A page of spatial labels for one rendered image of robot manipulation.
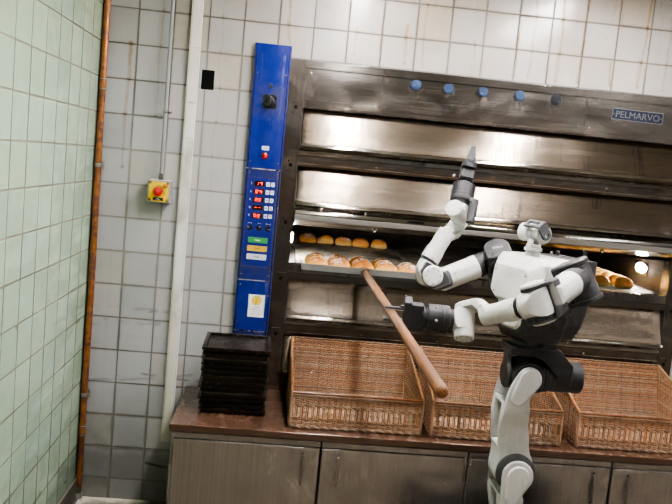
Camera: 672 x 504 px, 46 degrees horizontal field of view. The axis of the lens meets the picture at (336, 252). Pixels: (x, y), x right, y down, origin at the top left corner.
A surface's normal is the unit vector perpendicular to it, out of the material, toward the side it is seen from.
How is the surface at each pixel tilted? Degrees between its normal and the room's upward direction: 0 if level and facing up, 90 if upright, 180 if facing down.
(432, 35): 90
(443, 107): 90
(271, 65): 90
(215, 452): 90
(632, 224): 70
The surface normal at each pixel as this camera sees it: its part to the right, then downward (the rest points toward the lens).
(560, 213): 0.09, -0.22
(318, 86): 0.06, 0.12
